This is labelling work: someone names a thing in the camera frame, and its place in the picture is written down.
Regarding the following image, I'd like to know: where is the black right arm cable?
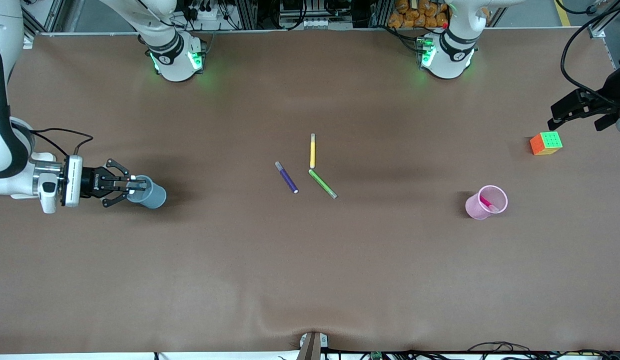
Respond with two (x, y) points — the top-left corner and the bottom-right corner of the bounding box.
(29, 127), (94, 157)

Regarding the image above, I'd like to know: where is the colourful puzzle cube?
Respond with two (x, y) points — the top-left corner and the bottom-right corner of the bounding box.
(530, 131), (564, 156)

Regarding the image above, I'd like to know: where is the green marker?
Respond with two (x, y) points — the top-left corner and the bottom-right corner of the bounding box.
(308, 169), (338, 200)

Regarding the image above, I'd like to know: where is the white power strip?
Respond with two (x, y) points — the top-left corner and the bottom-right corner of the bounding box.
(187, 4), (221, 22)

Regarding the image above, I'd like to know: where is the light blue mesh cup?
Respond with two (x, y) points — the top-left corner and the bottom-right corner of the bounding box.
(126, 175), (167, 210)

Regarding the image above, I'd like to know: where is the pink mesh cup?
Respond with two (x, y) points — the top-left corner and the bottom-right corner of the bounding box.
(465, 185), (509, 220)

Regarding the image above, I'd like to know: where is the purple marker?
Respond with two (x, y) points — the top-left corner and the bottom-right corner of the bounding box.
(274, 161), (299, 194)

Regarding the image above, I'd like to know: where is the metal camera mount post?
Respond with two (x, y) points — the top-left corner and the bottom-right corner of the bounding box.
(296, 331), (329, 360)

